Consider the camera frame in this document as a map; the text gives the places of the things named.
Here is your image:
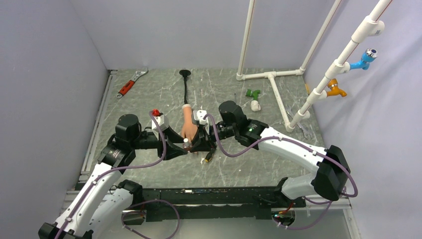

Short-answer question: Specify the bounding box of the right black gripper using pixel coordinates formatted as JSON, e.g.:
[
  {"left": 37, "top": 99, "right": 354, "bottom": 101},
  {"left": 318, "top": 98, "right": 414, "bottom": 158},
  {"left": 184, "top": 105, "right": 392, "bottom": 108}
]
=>
[{"left": 189, "top": 122, "right": 237, "bottom": 152}]

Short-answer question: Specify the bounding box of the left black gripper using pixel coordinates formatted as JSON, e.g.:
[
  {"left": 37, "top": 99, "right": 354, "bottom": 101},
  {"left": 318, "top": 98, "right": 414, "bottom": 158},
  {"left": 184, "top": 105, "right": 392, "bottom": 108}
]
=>
[{"left": 130, "top": 126, "right": 188, "bottom": 160}]

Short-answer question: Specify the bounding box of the glitter nail polish bottle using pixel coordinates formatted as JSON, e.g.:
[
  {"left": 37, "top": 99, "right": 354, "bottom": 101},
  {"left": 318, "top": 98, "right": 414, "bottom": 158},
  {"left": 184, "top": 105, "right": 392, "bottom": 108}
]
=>
[{"left": 183, "top": 138, "right": 192, "bottom": 151}]

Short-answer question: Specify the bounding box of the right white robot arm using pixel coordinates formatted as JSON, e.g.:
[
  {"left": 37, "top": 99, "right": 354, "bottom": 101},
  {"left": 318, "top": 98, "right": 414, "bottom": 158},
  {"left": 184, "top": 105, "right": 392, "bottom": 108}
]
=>
[{"left": 191, "top": 101, "right": 357, "bottom": 207}]

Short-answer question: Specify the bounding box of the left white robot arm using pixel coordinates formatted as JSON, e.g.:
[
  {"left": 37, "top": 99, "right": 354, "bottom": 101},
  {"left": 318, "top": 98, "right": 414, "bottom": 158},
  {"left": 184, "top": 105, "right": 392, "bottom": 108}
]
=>
[{"left": 38, "top": 114, "right": 188, "bottom": 239}]

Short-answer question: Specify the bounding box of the mannequin practice hand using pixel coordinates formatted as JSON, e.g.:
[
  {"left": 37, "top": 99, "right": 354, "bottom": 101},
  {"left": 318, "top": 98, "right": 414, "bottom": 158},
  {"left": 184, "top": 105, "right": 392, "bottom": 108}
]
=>
[{"left": 181, "top": 104, "right": 198, "bottom": 143}]

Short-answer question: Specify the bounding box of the near black yellow screwdriver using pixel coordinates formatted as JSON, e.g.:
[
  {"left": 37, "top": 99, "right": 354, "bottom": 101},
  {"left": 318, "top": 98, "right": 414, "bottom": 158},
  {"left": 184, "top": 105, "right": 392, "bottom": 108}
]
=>
[{"left": 204, "top": 148, "right": 215, "bottom": 162}]

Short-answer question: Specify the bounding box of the green valve pvc fitting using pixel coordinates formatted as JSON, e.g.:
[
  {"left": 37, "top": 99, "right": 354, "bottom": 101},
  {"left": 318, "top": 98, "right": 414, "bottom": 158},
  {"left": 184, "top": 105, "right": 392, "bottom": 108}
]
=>
[{"left": 245, "top": 89, "right": 261, "bottom": 112}]

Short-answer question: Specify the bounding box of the black hand stand stem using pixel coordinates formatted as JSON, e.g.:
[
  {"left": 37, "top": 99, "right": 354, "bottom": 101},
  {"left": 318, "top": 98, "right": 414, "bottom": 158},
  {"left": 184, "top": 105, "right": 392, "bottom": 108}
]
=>
[{"left": 179, "top": 69, "right": 191, "bottom": 104}]

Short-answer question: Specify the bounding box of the red adjustable wrench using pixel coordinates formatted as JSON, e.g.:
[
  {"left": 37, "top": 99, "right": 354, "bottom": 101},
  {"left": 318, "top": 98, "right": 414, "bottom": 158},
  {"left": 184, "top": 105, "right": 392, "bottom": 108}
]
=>
[{"left": 116, "top": 68, "right": 149, "bottom": 99}]

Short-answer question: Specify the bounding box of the silver open-end wrench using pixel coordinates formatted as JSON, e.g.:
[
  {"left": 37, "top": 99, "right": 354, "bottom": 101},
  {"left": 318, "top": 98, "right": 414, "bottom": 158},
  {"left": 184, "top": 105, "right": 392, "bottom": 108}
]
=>
[{"left": 286, "top": 106, "right": 312, "bottom": 139}]

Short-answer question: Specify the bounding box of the orange faucet valve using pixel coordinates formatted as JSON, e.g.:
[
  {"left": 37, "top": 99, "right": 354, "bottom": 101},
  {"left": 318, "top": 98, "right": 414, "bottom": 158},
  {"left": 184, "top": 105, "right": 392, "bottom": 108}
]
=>
[{"left": 326, "top": 78, "right": 347, "bottom": 97}]

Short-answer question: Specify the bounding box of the blue faucet valve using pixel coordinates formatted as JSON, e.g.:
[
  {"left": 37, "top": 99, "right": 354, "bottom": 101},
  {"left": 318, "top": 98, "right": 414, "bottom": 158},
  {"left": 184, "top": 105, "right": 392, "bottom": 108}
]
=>
[{"left": 349, "top": 48, "right": 378, "bottom": 70}]

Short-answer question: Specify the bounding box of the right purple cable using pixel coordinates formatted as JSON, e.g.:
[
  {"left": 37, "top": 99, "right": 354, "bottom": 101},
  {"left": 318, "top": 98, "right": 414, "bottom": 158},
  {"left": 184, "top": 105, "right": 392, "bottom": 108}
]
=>
[{"left": 203, "top": 113, "right": 359, "bottom": 231}]

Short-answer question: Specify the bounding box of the purple cable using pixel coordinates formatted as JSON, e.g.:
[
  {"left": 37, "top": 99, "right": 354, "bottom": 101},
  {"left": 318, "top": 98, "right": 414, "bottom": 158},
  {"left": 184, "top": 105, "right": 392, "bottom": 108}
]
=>
[
  {"left": 203, "top": 113, "right": 359, "bottom": 231},
  {"left": 52, "top": 110, "right": 181, "bottom": 239}
]

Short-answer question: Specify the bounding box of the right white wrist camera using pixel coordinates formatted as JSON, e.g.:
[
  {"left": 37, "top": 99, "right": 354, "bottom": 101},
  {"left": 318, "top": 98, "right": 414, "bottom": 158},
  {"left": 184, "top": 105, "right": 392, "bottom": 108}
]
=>
[{"left": 193, "top": 110, "right": 209, "bottom": 126}]

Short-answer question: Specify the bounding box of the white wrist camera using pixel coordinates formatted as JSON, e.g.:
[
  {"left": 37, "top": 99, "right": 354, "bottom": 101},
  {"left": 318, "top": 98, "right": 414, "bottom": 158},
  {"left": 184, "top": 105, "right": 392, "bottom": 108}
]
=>
[
  {"left": 193, "top": 110, "right": 209, "bottom": 126},
  {"left": 151, "top": 109, "right": 169, "bottom": 133}
]

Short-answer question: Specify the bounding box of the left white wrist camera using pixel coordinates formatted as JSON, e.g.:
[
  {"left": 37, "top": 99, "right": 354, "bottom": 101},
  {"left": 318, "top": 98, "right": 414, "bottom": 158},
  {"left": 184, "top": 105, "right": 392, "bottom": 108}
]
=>
[{"left": 151, "top": 109, "right": 169, "bottom": 133}]

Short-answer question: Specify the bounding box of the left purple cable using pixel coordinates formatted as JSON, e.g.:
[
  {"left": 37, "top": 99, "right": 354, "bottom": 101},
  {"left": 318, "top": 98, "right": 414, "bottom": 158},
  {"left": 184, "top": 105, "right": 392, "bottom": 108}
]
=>
[{"left": 52, "top": 110, "right": 181, "bottom": 239}]

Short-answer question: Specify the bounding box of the black base frame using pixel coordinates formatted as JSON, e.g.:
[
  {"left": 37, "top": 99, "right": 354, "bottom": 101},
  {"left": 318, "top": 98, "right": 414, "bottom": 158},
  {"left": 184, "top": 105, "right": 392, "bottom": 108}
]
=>
[{"left": 119, "top": 180, "right": 306, "bottom": 225}]

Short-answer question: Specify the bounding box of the white pvc pipe frame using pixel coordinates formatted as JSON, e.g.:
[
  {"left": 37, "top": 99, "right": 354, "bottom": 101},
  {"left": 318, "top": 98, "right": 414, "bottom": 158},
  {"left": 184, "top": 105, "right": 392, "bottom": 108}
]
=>
[{"left": 236, "top": 0, "right": 394, "bottom": 133}]

